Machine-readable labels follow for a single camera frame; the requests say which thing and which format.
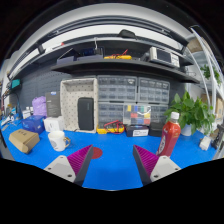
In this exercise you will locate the dark grey flat carton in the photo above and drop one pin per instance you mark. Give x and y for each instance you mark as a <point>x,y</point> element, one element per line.
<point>52,104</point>

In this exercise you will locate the yellow multimeter with red leads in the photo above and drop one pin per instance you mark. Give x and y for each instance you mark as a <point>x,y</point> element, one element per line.
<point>115,129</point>

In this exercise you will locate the blue carton box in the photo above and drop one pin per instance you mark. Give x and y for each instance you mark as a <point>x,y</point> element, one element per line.
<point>33,124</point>

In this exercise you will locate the beige dotted storage tray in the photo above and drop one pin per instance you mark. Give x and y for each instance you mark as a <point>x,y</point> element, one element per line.
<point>70,100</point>

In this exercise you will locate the plain black case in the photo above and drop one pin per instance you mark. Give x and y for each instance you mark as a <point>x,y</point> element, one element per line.
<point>155,130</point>

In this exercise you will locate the red drink bottle white cap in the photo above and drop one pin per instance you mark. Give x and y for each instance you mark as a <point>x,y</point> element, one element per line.
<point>168,136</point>

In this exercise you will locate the black clamp stand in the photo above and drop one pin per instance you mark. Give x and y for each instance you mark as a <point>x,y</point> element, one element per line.
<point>218,136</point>

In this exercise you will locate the small white carton box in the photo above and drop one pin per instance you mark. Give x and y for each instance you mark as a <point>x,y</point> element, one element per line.
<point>53,124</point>

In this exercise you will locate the white power adapter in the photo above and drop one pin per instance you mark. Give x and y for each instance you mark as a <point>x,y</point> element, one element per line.
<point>205,143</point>

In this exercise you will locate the green potted plant white pot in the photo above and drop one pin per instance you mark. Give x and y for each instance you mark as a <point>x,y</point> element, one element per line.
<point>191,113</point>

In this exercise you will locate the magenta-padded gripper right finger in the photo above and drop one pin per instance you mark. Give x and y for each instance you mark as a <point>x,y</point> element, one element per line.
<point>160,168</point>

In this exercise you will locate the white shelf unit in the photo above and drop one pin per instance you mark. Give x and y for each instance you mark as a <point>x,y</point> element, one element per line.
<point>213,90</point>

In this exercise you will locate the clear organizer with coloured parts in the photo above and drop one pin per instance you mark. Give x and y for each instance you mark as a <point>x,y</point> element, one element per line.
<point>137,115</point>

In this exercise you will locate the black box with white label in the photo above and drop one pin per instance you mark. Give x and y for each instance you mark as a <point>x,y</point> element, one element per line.
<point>137,131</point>

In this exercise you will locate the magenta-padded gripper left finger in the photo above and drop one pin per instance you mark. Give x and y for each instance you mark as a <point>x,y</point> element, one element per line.
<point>63,166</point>

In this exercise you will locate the black rectangular device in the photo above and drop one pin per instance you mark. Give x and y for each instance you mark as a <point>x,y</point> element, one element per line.
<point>85,113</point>

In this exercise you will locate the black overhead shelf with equipment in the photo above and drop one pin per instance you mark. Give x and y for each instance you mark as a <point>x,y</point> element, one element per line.
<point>116,66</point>

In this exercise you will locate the teal screen device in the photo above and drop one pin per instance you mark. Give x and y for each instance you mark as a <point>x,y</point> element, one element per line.
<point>15,83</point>

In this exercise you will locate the brown cardboard box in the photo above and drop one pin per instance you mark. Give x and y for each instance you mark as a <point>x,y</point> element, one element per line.
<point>23,140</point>

